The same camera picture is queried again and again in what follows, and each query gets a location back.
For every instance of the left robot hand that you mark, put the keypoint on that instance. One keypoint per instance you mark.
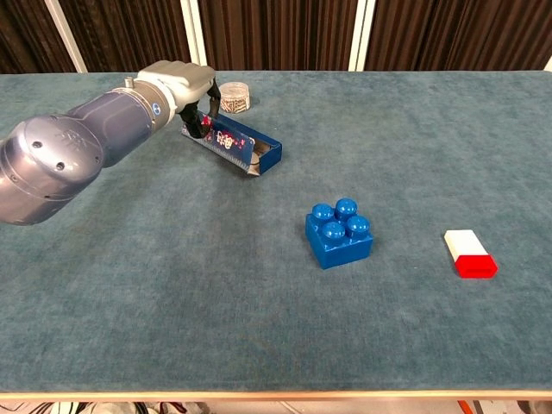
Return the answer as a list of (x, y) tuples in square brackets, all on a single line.
[(185, 82)]

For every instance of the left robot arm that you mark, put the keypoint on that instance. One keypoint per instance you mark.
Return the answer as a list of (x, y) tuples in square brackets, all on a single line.
[(64, 155)]

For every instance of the clear round plastic jar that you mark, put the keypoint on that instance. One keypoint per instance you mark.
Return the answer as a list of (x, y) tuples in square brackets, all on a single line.
[(236, 97)]

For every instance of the dark brown pleated curtain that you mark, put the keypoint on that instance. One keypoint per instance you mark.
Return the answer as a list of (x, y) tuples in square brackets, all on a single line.
[(280, 34)]

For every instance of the blue four-stud building block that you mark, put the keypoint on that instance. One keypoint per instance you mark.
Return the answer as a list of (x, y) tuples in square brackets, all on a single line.
[(338, 241)]

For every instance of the teal table cloth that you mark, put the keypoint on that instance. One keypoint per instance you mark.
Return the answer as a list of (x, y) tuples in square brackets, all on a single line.
[(215, 302)]

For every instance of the red and white eraser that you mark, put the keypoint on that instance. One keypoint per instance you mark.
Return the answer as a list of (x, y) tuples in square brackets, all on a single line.
[(470, 254)]

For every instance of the white frame post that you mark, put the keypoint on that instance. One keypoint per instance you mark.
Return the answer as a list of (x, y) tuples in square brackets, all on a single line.
[(549, 64), (193, 30), (64, 34), (362, 34)]

